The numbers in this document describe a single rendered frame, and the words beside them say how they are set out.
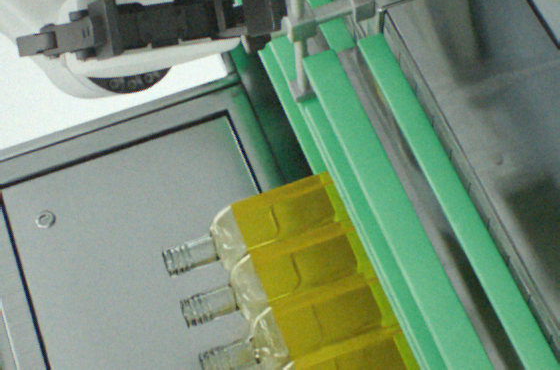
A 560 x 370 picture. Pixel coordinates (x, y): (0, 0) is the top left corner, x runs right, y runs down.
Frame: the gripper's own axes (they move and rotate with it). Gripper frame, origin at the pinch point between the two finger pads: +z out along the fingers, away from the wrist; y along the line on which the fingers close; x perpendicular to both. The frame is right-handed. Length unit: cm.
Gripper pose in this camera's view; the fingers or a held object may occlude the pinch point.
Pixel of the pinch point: (190, 15)
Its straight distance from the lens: 68.6
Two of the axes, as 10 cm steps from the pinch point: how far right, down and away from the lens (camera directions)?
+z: 3.3, 0.4, -9.4
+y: 9.3, -1.9, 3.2
